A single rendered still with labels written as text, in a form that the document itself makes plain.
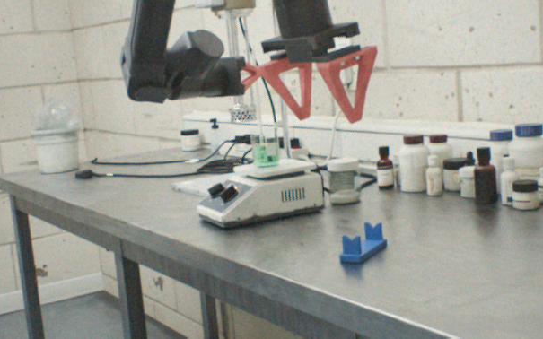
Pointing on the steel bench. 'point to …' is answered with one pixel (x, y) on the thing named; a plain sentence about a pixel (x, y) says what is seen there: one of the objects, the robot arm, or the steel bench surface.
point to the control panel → (221, 198)
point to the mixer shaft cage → (240, 113)
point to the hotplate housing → (269, 199)
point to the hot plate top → (276, 169)
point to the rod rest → (360, 252)
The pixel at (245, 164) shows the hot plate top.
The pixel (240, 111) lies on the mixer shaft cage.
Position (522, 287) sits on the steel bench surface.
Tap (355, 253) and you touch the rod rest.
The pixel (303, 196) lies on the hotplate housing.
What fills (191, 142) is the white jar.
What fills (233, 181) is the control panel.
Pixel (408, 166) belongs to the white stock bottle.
